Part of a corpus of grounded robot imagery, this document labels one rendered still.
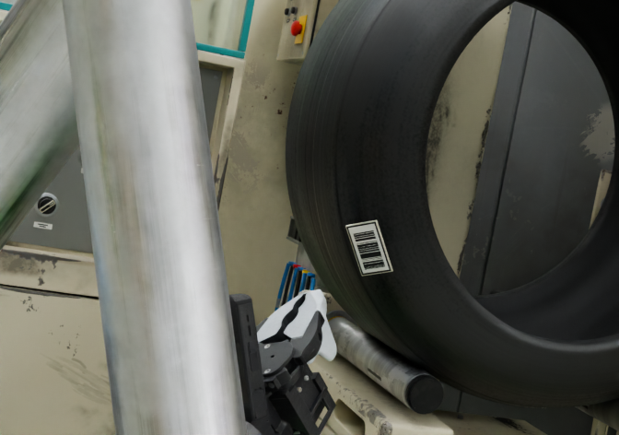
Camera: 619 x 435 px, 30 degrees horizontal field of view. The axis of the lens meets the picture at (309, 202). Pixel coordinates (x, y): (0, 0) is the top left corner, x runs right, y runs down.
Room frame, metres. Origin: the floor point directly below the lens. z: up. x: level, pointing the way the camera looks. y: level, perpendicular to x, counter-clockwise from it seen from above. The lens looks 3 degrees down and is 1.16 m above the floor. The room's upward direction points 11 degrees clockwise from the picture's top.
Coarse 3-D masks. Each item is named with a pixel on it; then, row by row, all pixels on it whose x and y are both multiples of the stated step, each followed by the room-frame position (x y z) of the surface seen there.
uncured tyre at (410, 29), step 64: (384, 0) 1.28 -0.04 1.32; (448, 0) 1.25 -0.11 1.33; (512, 0) 1.26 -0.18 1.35; (576, 0) 1.60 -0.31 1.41; (320, 64) 1.37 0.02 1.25; (384, 64) 1.25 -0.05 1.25; (448, 64) 1.24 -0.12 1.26; (320, 128) 1.30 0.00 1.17; (384, 128) 1.23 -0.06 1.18; (320, 192) 1.30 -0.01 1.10; (384, 192) 1.24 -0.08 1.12; (320, 256) 1.39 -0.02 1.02; (576, 256) 1.63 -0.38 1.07; (384, 320) 1.29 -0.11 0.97; (448, 320) 1.26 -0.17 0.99; (512, 320) 1.59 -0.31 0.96; (576, 320) 1.60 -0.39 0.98; (448, 384) 1.34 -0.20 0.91; (512, 384) 1.30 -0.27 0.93; (576, 384) 1.31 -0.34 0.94
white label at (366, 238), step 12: (348, 228) 1.26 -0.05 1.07; (360, 228) 1.25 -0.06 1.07; (372, 228) 1.24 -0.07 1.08; (360, 240) 1.26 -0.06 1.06; (372, 240) 1.25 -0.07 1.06; (360, 252) 1.26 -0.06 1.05; (372, 252) 1.25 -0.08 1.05; (384, 252) 1.25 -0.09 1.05; (360, 264) 1.27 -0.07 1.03; (372, 264) 1.26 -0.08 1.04; (384, 264) 1.25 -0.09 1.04
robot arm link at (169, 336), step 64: (64, 0) 0.76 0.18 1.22; (128, 0) 0.74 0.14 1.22; (128, 64) 0.73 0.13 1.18; (192, 64) 0.76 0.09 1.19; (128, 128) 0.73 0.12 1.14; (192, 128) 0.75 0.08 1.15; (128, 192) 0.73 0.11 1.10; (192, 192) 0.74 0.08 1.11; (128, 256) 0.72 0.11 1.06; (192, 256) 0.73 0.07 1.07; (128, 320) 0.72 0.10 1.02; (192, 320) 0.72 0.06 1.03; (128, 384) 0.72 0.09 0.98; (192, 384) 0.72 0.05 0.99
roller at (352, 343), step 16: (336, 320) 1.59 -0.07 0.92; (336, 336) 1.54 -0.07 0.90; (352, 336) 1.50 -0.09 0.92; (368, 336) 1.48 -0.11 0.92; (352, 352) 1.47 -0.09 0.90; (368, 352) 1.43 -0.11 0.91; (384, 352) 1.40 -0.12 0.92; (368, 368) 1.41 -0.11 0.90; (384, 368) 1.36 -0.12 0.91; (400, 368) 1.33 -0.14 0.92; (416, 368) 1.32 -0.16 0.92; (384, 384) 1.36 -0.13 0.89; (400, 384) 1.30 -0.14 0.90; (416, 384) 1.28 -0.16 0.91; (432, 384) 1.29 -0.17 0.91; (400, 400) 1.32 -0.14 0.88; (416, 400) 1.28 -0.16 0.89; (432, 400) 1.29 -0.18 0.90
